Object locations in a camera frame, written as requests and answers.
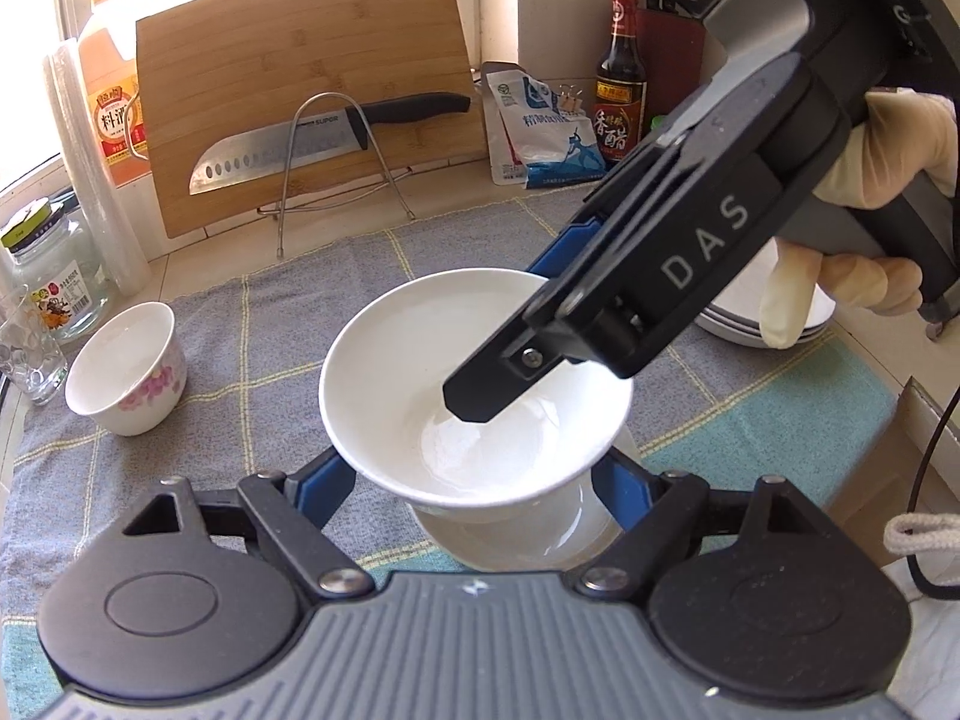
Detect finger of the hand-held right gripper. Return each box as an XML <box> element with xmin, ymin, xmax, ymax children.
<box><xmin>523</xmin><ymin>211</ymin><xmax>610</xmax><ymax>284</ymax></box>
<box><xmin>442</xmin><ymin>311</ymin><xmax>627</xmax><ymax>425</ymax></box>

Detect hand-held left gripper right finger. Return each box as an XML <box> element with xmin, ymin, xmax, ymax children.
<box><xmin>581</xmin><ymin>450</ymin><xmax>826</xmax><ymax>595</ymax></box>

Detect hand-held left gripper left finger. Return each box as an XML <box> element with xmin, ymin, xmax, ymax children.
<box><xmin>124</xmin><ymin>450</ymin><xmax>372</xmax><ymax>601</ymax></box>

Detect plain white bowl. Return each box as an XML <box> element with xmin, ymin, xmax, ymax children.
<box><xmin>409</xmin><ymin>424</ymin><xmax>642</xmax><ymax>572</ymax></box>
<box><xmin>319</xmin><ymin>268</ymin><xmax>635</xmax><ymax>526</ymax></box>

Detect person's right hand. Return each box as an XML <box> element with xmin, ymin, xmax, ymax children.
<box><xmin>757</xmin><ymin>88</ymin><xmax>960</xmax><ymax>350</ymax></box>

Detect white and blue salt bag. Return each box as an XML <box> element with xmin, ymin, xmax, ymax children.
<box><xmin>480</xmin><ymin>61</ymin><xmax>608</xmax><ymax>190</ymax></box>

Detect dark vinegar bottle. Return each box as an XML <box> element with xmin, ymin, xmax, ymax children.
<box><xmin>595</xmin><ymin>0</ymin><xmax>650</xmax><ymax>172</ymax></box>

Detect grey checked kitchen cloth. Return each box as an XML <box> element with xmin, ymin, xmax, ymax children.
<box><xmin>0</xmin><ymin>191</ymin><xmax>897</xmax><ymax>691</ymax></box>

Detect white bowl with pink flowers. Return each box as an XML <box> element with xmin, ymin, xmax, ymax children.
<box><xmin>65</xmin><ymin>301</ymin><xmax>187</xmax><ymax>437</ymax></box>

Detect brown cardboard box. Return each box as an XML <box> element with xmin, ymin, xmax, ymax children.
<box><xmin>896</xmin><ymin>377</ymin><xmax>960</xmax><ymax>466</ymax></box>

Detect clear drinking glass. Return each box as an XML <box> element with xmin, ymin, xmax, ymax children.
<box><xmin>0</xmin><ymin>286</ymin><xmax>70</xmax><ymax>407</ymax></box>

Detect bamboo cutting board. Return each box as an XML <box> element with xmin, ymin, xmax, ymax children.
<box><xmin>135</xmin><ymin>0</ymin><xmax>488</xmax><ymax>241</ymax></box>

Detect glass jar with green lid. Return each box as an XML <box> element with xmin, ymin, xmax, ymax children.
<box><xmin>0</xmin><ymin>197</ymin><xmax>121</xmax><ymax>342</ymax></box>

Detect clear plastic wrap roll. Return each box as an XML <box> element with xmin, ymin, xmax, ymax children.
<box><xmin>43</xmin><ymin>37</ymin><xmax>151</xmax><ymax>297</ymax></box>

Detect orange cooking wine jug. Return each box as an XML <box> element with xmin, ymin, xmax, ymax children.
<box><xmin>79</xmin><ymin>0</ymin><xmax>155</xmax><ymax>188</ymax></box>

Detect metal wire rack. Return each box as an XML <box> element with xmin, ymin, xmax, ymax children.
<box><xmin>257</xmin><ymin>91</ymin><xmax>417</xmax><ymax>260</ymax></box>

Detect kitchen knife with black handle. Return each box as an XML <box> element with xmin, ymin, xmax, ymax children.
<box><xmin>189</xmin><ymin>92</ymin><xmax>472</xmax><ymax>197</ymax></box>

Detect white cord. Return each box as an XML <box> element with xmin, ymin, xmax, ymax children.
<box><xmin>883</xmin><ymin>514</ymin><xmax>960</xmax><ymax>560</ymax></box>

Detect black cable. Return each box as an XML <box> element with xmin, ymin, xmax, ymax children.
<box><xmin>904</xmin><ymin>382</ymin><xmax>960</xmax><ymax>601</ymax></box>

